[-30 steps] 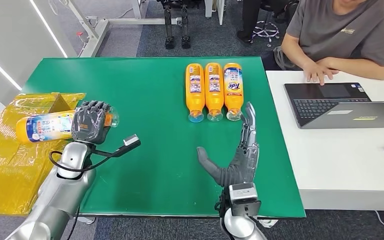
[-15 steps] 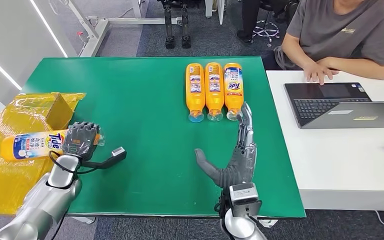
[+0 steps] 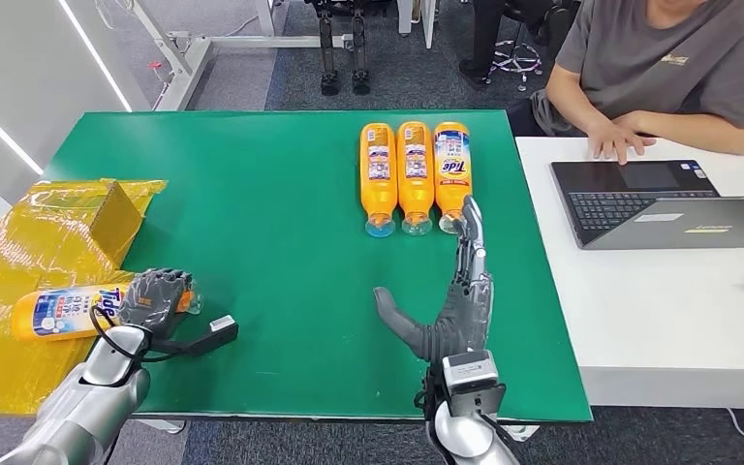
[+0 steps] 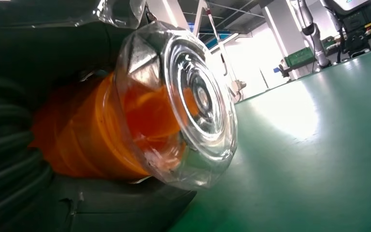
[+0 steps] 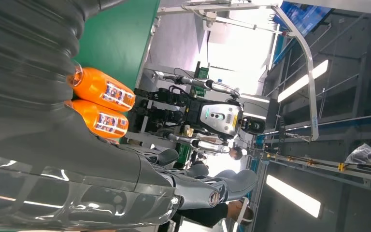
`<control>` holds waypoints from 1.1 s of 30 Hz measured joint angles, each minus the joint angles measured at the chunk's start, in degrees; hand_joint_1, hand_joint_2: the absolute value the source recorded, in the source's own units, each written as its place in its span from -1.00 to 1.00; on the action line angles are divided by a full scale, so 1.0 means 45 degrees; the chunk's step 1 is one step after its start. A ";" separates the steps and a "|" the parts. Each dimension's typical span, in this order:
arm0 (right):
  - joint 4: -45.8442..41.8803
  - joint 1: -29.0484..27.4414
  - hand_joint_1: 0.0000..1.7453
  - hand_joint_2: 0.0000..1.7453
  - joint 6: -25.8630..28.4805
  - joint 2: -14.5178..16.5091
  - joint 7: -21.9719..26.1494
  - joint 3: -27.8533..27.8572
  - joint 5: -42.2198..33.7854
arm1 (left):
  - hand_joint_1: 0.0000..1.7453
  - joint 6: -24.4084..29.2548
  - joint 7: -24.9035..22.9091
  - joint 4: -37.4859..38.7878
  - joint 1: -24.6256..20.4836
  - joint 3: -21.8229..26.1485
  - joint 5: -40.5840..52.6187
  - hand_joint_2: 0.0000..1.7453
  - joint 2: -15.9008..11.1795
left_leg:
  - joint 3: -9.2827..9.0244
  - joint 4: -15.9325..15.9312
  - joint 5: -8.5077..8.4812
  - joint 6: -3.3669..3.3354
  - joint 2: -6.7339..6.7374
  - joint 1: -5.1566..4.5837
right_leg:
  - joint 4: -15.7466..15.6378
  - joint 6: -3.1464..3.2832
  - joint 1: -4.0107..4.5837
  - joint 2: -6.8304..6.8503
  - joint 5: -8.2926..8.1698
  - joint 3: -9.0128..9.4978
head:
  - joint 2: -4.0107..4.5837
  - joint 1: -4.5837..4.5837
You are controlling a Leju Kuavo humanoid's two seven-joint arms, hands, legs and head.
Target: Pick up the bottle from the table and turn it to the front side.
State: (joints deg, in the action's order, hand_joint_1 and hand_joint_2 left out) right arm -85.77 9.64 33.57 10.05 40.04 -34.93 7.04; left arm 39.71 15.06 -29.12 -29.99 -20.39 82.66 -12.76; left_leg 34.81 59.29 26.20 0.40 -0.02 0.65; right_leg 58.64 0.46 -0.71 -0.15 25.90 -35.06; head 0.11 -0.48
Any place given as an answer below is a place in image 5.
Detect orange detergent bottle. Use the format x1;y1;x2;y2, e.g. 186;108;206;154
64;99;129;139

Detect orange bottle with blue cap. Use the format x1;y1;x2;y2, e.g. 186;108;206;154
66;64;136;113

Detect person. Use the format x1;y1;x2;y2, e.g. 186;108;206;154
158;198;256;232
228;146;244;161

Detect black silver humanoid robot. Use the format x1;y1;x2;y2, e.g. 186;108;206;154
131;67;267;155

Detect green crate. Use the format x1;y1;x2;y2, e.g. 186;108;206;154
193;66;210;97

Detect long ceiling light panel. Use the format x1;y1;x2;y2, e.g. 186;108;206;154
265;174;322;219
276;59;329;103

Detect blue monitor screen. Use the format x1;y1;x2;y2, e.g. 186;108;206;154
273;0;333;36

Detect clear plastic bag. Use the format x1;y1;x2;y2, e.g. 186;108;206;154
344;143;371;169

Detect white metal gantry frame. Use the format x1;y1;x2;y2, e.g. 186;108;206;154
156;0;320;142

